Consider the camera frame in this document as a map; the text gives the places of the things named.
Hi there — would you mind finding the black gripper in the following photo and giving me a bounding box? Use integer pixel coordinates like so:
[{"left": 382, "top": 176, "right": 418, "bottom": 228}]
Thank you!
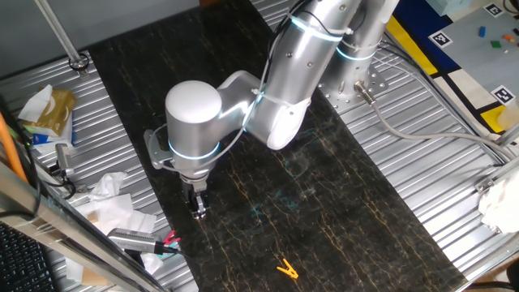
[{"left": 182, "top": 182, "right": 212, "bottom": 221}]

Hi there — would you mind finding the red clothespin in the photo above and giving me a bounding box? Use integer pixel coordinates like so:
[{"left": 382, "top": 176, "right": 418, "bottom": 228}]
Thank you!
[{"left": 161, "top": 230, "right": 182, "bottom": 247}]

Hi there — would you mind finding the teal clothespin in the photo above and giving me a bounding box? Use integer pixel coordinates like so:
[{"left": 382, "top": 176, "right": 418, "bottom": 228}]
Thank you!
[{"left": 157, "top": 241, "right": 182, "bottom": 259}]

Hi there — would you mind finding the black gold-veined marble mat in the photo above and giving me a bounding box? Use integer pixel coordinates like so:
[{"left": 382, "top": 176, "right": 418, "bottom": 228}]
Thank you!
[{"left": 87, "top": 0, "right": 470, "bottom": 292}]

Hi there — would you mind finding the crumpled white tissue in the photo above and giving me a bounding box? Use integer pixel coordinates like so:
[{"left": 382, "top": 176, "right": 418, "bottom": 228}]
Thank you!
[{"left": 88, "top": 171, "right": 129, "bottom": 203}]

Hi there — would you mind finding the orange clothespin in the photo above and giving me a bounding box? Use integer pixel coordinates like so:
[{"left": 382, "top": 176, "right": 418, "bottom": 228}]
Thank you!
[{"left": 276, "top": 258, "right": 300, "bottom": 280}]

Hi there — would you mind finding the crumpled white paper pile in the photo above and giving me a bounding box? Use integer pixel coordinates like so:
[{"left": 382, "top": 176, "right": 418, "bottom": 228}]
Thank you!
[{"left": 0, "top": 160, "right": 169, "bottom": 292}]

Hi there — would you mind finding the blue white tissue pack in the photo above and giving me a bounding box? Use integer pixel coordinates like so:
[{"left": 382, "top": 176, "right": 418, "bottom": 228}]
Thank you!
[{"left": 24, "top": 113, "right": 77, "bottom": 156}]

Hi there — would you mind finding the golden yellow tissue box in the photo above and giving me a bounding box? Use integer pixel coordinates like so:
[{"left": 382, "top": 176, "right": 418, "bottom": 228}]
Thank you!
[{"left": 34, "top": 88, "right": 78, "bottom": 138}]

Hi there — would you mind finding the black keyboard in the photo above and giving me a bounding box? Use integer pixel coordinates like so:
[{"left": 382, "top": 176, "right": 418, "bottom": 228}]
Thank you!
[{"left": 0, "top": 221, "right": 57, "bottom": 292}]

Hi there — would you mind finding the white tissue in box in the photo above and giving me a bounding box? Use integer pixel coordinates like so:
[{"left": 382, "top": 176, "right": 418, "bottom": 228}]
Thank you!
[{"left": 18, "top": 84, "right": 54, "bottom": 123}]

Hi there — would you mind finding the orange tube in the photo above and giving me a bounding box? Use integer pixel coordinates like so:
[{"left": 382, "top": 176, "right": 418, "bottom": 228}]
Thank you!
[{"left": 0, "top": 111, "right": 29, "bottom": 184}]

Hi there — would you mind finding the metal pole with foot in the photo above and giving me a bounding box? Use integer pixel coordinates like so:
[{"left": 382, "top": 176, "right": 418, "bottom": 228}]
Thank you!
[{"left": 34, "top": 0, "right": 91, "bottom": 79}]

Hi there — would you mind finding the blue yellow white patterned mat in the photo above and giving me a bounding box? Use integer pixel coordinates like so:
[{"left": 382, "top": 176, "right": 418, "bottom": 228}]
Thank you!
[{"left": 383, "top": 0, "right": 519, "bottom": 135}]

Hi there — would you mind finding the black white fiducial tag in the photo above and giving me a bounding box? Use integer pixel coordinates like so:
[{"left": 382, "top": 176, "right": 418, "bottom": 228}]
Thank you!
[
  {"left": 483, "top": 2, "right": 504, "bottom": 18},
  {"left": 489, "top": 84, "right": 517, "bottom": 106},
  {"left": 427, "top": 29, "right": 453, "bottom": 49}
]

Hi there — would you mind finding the white cloth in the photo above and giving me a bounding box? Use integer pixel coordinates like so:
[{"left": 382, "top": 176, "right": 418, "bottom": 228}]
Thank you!
[{"left": 477, "top": 169, "right": 519, "bottom": 235}]

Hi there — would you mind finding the grey board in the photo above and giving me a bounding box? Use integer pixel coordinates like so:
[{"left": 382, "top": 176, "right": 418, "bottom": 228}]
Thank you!
[{"left": 435, "top": 3, "right": 519, "bottom": 110}]

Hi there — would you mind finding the light blue box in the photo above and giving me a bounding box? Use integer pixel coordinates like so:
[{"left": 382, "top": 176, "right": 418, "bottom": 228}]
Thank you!
[{"left": 425, "top": 0, "right": 487, "bottom": 17}]

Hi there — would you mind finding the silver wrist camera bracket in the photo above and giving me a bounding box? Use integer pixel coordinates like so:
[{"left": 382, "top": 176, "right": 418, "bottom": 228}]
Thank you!
[{"left": 144, "top": 128, "right": 176, "bottom": 171}]

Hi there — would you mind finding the ribbed silver camera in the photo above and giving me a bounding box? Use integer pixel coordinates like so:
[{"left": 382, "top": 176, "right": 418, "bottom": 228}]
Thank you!
[{"left": 106, "top": 226, "right": 164, "bottom": 256}]

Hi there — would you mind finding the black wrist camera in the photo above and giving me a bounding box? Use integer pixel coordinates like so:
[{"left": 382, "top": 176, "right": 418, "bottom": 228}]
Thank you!
[{"left": 150, "top": 114, "right": 168, "bottom": 131}]

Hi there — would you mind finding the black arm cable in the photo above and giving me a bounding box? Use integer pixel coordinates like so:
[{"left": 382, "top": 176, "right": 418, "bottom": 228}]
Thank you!
[{"left": 267, "top": 0, "right": 309, "bottom": 56}]

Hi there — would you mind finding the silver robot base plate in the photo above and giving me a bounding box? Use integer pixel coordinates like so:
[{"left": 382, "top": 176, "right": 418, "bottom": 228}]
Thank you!
[{"left": 317, "top": 60, "right": 390, "bottom": 114}]

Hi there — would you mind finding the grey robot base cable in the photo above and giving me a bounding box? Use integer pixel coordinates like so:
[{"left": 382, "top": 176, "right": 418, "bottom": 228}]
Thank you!
[{"left": 353, "top": 79, "right": 518, "bottom": 161}]

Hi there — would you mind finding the aluminium profile with bracket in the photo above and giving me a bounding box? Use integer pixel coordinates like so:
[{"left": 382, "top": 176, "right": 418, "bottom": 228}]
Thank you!
[{"left": 473, "top": 156, "right": 519, "bottom": 195}]

